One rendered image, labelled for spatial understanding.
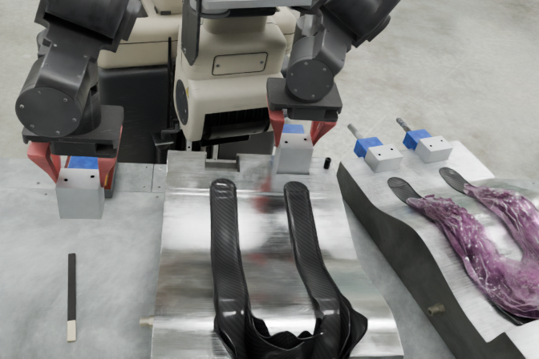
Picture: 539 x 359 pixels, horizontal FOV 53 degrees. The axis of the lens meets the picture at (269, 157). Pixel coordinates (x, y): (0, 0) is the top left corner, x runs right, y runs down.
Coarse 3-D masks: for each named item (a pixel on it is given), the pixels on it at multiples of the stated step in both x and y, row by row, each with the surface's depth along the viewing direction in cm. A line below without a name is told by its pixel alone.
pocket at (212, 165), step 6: (210, 162) 85; (216, 162) 85; (222, 162) 85; (228, 162) 85; (234, 162) 85; (210, 168) 85; (216, 168) 86; (222, 168) 86; (228, 168) 86; (234, 168) 86
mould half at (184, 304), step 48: (192, 192) 77; (240, 192) 78; (336, 192) 81; (192, 240) 71; (240, 240) 72; (288, 240) 73; (336, 240) 74; (192, 288) 61; (288, 288) 63; (192, 336) 55; (384, 336) 58
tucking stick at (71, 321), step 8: (72, 256) 76; (72, 264) 75; (72, 272) 74; (72, 280) 73; (72, 288) 72; (72, 296) 71; (72, 304) 70; (72, 312) 69; (72, 320) 68; (72, 328) 68; (72, 336) 67
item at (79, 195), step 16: (80, 160) 70; (96, 160) 71; (64, 176) 66; (80, 176) 66; (96, 176) 67; (64, 192) 65; (80, 192) 65; (96, 192) 66; (64, 208) 67; (80, 208) 67; (96, 208) 67
